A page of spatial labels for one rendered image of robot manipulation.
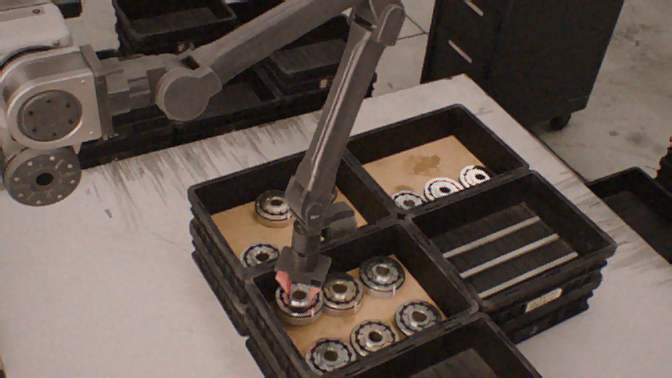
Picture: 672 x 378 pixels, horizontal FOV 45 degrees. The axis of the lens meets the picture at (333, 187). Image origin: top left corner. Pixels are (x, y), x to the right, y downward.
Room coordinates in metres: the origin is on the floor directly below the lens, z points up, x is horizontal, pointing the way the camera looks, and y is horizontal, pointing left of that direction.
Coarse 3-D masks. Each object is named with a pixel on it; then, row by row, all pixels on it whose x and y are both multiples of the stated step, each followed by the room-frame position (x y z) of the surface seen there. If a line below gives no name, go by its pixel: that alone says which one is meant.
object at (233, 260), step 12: (288, 156) 1.50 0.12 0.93; (300, 156) 1.51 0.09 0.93; (252, 168) 1.44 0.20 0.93; (264, 168) 1.45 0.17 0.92; (216, 180) 1.39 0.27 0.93; (360, 180) 1.45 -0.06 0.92; (192, 192) 1.34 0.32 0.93; (372, 192) 1.41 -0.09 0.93; (192, 204) 1.32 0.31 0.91; (384, 204) 1.37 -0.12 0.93; (204, 216) 1.27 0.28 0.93; (396, 216) 1.33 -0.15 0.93; (216, 228) 1.23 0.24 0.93; (360, 228) 1.28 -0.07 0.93; (216, 240) 1.21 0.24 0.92; (324, 240) 1.23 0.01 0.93; (336, 240) 1.24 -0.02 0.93; (228, 252) 1.17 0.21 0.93; (240, 264) 1.14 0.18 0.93; (264, 264) 1.14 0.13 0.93; (240, 276) 1.12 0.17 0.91
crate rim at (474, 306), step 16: (384, 224) 1.30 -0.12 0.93; (400, 224) 1.31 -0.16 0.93; (352, 240) 1.24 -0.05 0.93; (416, 240) 1.27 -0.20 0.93; (432, 256) 1.22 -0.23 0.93; (256, 272) 1.12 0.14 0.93; (448, 272) 1.18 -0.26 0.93; (256, 288) 1.08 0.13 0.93; (256, 304) 1.05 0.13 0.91; (272, 320) 1.00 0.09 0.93; (448, 320) 1.05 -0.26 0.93; (288, 336) 0.97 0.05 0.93; (416, 336) 1.00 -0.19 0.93; (288, 352) 0.94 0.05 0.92; (384, 352) 0.95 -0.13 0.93; (304, 368) 0.90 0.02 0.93; (336, 368) 0.91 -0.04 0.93; (352, 368) 0.91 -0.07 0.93
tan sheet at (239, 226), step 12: (252, 204) 1.43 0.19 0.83; (348, 204) 1.46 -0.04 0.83; (216, 216) 1.37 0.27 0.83; (228, 216) 1.37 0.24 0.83; (240, 216) 1.38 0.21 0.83; (252, 216) 1.38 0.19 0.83; (360, 216) 1.43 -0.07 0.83; (228, 228) 1.34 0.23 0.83; (240, 228) 1.34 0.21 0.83; (252, 228) 1.34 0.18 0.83; (264, 228) 1.35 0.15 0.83; (276, 228) 1.35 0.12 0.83; (288, 228) 1.36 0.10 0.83; (228, 240) 1.30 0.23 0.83; (240, 240) 1.30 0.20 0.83; (252, 240) 1.31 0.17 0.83; (264, 240) 1.31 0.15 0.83; (276, 240) 1.31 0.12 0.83; (288, 240) 1.32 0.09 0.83; (240, 252) 1.26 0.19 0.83
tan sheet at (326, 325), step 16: (352, 272) 1.24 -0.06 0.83; (416, 288) 1.21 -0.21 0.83; (272, 304) 1.12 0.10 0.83; (368, 304) 1.15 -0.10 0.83; (384, 304) 1.16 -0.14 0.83; (432, 304) 1.17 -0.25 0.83; (320, 320) 1.09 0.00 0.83; (336, 320) 1.10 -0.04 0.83; (352, 320) 1.10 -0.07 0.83; (304, 336) 1.05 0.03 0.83; (320, 336) 1.05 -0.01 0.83; (336, 336) 1.06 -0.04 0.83; (304, 352) 1.01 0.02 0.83
